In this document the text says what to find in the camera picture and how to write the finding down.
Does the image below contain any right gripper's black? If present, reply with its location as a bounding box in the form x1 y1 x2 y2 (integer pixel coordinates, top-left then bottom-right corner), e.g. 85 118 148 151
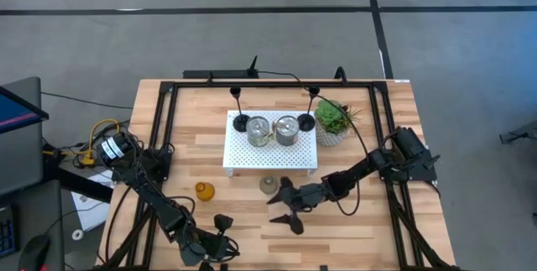
266 176 333 236

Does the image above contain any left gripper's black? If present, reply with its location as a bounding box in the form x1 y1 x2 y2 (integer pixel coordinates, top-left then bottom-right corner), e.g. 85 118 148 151
178 213 242 271

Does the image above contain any grey glass vase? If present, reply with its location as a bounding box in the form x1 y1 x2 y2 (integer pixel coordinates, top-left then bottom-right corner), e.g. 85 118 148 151
258 175 279 196

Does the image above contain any amber glass vase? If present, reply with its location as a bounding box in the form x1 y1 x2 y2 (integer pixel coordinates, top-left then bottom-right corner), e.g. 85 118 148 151
194 180 216 202

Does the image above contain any silver tin candle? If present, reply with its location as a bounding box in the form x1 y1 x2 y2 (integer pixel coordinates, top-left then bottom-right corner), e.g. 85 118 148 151
274 115 301 147
245 115 272 149

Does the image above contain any black candlestick holder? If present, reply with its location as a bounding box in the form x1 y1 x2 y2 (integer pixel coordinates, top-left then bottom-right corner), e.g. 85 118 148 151
229 86 252 133
296 85 321 133

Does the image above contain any white perforated metal riser shelf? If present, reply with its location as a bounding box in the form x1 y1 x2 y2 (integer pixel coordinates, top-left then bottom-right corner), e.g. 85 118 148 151
222 109 320 178

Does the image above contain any green succulent in white pot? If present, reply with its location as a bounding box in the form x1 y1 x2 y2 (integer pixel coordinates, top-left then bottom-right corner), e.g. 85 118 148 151
313 98 363 148

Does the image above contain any white paper sheet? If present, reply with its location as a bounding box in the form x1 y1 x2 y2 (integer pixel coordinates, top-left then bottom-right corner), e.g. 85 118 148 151
70 169 116 232

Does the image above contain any dark grey desk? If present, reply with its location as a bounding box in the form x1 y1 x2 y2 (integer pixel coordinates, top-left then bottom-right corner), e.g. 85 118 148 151
0 178 67 271

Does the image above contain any black computer mouse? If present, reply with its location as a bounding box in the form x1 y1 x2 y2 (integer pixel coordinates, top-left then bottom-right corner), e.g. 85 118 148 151
17 233 52 271

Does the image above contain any black keyboard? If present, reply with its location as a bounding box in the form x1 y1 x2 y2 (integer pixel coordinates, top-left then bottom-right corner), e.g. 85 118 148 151
0 205 20 259

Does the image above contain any monitor with blue screen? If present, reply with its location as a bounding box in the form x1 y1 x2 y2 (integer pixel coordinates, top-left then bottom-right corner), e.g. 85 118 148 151
0 76 50 199

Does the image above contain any black floor stand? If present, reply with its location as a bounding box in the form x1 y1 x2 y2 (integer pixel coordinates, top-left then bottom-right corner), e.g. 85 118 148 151
498 120 537 146

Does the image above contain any black power cable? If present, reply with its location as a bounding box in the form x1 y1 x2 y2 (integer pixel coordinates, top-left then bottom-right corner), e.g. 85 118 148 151
255 70 371 217

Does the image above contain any black metal table frame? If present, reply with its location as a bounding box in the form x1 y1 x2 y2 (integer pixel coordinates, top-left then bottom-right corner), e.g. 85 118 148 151
94 78 462 271

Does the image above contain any yellow cable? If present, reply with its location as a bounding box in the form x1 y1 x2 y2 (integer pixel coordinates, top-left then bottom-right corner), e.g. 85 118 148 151
41 117 122 168

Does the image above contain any thin black floor cable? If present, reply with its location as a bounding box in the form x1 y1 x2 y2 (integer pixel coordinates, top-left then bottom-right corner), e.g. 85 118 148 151
40 91 134 111

